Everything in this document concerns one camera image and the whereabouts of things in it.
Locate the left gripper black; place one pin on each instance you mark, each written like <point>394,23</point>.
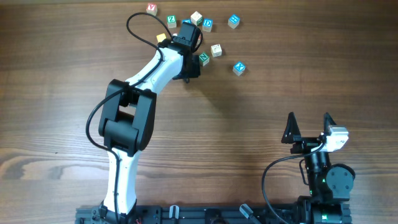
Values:
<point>196,71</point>

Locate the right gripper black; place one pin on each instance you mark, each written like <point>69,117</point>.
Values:
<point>304,143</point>

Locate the green N letter block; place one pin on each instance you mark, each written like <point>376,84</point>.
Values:
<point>204,59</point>

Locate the blue X letter block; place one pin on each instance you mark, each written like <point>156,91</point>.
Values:
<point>239,68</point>

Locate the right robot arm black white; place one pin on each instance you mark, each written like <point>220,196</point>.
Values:
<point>329,184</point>

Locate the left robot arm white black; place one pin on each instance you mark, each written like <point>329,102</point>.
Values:
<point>127,122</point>

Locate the plain picture wooden block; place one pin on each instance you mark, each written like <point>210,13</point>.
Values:
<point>216,50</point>

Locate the yellow top block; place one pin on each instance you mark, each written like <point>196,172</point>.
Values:
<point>161,37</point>

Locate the blue L letter block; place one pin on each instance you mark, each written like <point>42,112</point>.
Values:
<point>186,21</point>

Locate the blue D letter block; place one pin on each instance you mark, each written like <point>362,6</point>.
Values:
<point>207,25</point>

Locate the plain picture block top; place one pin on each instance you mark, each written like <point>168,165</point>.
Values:
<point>196,18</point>

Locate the green Z letter block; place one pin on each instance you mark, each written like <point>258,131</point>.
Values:
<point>171,21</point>

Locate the blue block far right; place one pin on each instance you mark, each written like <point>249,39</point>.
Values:
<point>234,21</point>

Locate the red Y letter block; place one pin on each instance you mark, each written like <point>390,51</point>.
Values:
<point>152,9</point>

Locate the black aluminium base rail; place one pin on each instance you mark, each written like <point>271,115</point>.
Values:
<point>214,214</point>

